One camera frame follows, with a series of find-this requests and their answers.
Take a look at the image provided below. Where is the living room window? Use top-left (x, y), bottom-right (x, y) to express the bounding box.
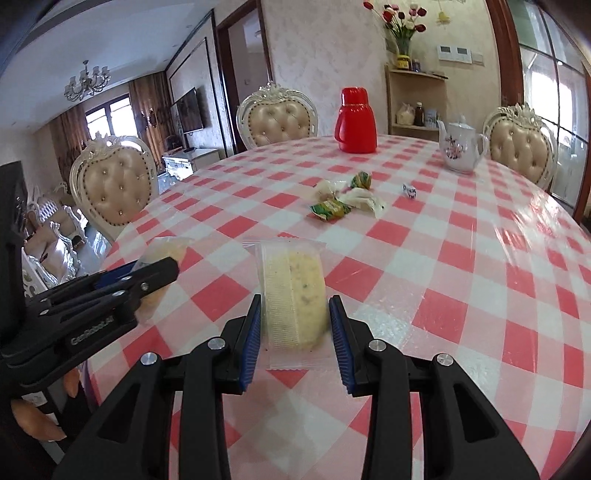
top-left (85, 95), bottom-right (132, 139)

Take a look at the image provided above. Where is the glass sliding door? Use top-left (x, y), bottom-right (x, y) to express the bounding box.
top-left (508, 0), bottom-right (591, 217)

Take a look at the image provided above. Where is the beige tufted dining chair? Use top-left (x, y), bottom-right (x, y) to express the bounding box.
top-left (482, 102), bottom-right (558, 190)
top-left (69, 134), bottom-right (160, 241)
top-left (236, 82), bottom-right (318, 149)

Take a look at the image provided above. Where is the small white snack packet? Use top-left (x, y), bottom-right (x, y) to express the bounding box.
top-left (315, 179), bottom-right (349, 200)

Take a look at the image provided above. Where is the white floral teapot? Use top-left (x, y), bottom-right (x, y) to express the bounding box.
top-left (436, 117), bottom-right (490, 175)

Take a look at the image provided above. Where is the vase of artificial flowers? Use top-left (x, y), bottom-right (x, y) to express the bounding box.
top-left (362, 0), bottom-right (428, 56)

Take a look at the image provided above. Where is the red thermos jug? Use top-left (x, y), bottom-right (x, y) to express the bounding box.
top-left (334, 88), bottom-right (378, 154)

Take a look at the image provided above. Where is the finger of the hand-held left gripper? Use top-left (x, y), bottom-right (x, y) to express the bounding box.
top-left (28, 257), bottom-right (180, 325)
top-left (46, 261), bottom-right (140, 297)

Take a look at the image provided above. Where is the person's left hand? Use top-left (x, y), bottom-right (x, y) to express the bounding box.
top-left (11, 369), bottom-right (84, 442)

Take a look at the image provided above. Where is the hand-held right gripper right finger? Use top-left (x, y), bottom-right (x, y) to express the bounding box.
top-left (328, 294), bottom-right (539, 480)

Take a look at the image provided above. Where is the clear-wrapped bread packet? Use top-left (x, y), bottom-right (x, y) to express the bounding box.
top-left (134, 236), bottom-right (195, 324)

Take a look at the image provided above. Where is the wall television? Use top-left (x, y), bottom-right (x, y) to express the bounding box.
top-left (172, 87), bottom-right (205, 136)

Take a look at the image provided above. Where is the wooden corner shelf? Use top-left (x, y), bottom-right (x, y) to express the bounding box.
top-left (385, 65), bottom-right (448, 137)

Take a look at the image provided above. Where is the brown curtain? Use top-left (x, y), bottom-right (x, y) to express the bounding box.
top-left (48, 104), bottom-right (88, 160)
top-left (128, 71), bottom-right (172, 176)

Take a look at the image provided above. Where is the clear-wrapped yellow cake packet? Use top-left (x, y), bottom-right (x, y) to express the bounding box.
top-left (242, 237), bottom-right (333, 371)

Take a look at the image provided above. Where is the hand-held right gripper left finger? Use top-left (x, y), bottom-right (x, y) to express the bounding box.
top-left (51, 294), bottom-right (263, 480)

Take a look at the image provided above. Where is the pink checked tablecloth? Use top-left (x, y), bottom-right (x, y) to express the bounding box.
top-left (85, 135), bottom-right (587, 480)

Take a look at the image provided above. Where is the white television cabinet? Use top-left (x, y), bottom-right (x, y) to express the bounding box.
top-left (161, 148), bottom-right (220, 181)

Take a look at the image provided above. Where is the white carved sofa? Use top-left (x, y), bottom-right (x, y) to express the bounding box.
top-left (23, 182), bottom-right (88, 296)

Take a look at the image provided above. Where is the chandelier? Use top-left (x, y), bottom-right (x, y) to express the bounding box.
top-left (64, 60), bottom-right (112, 101)

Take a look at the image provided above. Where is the cream cake packet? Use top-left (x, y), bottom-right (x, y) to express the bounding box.
top-left (337, 189), bottom-right (386, 219)

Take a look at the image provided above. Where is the green yellow snack packet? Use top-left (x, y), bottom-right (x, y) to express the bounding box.
top-left (308, 199), bottom-right (354, 222)

